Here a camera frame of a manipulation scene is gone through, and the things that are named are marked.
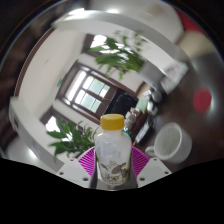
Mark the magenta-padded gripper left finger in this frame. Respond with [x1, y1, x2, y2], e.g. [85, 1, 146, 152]
[54, 147, 99, 189]

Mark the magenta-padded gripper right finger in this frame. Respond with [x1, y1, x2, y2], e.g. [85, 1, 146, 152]
[129, 146, 173, 189]

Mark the clear bottle with yellow cap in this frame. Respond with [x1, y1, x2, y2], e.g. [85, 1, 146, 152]
[94, 113, 133, 186]

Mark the potted plant in white pot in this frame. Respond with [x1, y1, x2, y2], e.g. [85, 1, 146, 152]
[87, 29, 164, 86]
[45, 118, 99, 158]

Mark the white speckled mug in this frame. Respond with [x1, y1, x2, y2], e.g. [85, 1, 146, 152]
[145, 121, 193, 164]

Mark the flat black device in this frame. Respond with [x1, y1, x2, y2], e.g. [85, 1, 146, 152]
[133, 116, 156, 144]

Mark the brown framed window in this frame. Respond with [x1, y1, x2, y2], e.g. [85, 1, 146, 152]
[83, 33, 108, 54]
[40, 106, 68, 134]

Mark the green folded cloth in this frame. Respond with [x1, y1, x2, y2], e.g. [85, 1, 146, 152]
[134, 95, 150, 113]

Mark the black office chair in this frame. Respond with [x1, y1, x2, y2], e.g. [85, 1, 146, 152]
[106, 92, 139, 118]

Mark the dark round teapot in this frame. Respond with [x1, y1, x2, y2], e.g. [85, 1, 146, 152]
[149, 89, 164, 103]

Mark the brown glazed double door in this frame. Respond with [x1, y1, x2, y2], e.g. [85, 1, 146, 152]
[55, 61, 118, 124]

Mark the flat round red coaster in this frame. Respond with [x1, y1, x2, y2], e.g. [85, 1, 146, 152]
[192, 87, 213, 114]

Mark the white printed paper sheet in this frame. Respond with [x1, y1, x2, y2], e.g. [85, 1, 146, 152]
[159, 61, 189, 94]

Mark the red carpeted staircase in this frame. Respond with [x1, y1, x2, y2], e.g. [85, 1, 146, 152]
[175, 9, 202, 33]

